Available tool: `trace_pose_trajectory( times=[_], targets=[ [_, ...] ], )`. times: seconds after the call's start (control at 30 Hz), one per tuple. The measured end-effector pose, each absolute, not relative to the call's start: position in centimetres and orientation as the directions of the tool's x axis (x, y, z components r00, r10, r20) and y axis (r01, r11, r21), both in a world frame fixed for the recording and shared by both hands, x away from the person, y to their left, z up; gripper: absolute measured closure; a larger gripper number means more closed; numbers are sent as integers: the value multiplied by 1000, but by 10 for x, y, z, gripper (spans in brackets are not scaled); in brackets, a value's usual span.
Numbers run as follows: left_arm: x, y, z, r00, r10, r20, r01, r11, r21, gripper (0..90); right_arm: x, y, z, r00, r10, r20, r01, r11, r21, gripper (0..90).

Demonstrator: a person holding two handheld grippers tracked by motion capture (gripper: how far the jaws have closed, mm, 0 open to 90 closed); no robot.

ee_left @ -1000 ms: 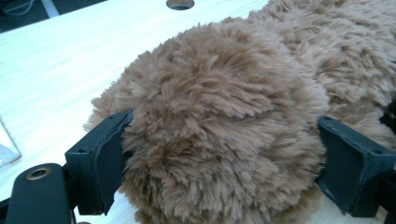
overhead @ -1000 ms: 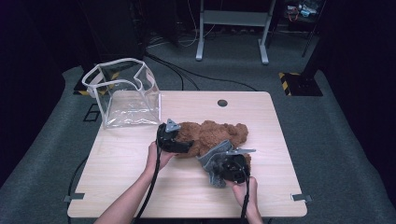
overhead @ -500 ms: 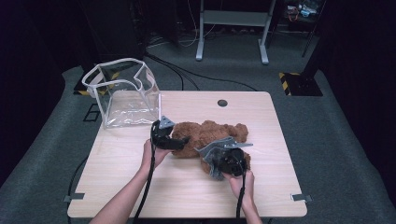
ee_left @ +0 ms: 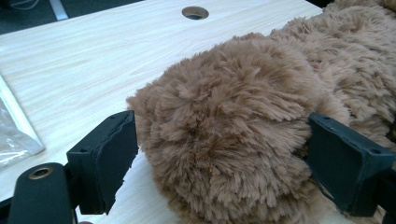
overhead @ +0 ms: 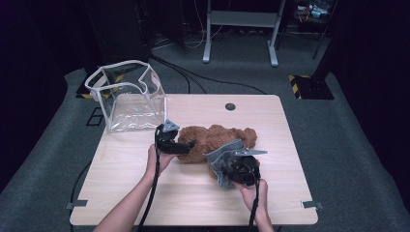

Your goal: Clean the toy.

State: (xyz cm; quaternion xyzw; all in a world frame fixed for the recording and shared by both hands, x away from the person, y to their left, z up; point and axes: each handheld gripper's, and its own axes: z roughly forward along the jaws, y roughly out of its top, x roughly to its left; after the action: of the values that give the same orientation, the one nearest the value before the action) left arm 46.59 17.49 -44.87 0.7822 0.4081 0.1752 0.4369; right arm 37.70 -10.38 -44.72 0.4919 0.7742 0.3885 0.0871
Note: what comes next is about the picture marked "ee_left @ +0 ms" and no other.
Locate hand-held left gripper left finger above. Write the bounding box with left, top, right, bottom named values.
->
left=65, top=110, right=139, bottom=216

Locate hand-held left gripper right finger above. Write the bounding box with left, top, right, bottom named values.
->
left=306, top=112, right=396, bottom=217

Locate clear plastic bag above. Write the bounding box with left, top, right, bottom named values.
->
left=0, top=74, right=46, bottom=172

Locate brown teddy bear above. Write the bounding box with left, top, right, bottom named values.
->
left=125, top=0, right=396, bottom=224

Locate grey metal desk frame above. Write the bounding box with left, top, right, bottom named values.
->
left=49, top=0, right=69, bottom=21

